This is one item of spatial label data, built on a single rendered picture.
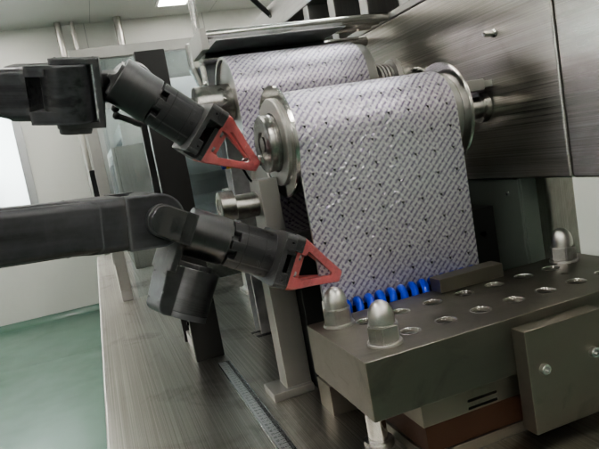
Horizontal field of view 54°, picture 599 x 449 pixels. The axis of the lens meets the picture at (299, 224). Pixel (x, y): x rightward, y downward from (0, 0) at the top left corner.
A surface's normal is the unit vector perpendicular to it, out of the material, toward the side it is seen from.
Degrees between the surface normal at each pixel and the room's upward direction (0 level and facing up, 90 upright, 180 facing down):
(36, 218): 91
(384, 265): 90
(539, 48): 90
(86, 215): 90
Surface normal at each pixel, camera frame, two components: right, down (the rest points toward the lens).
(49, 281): 0.33, 0.06
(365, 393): -0.93, 0.21
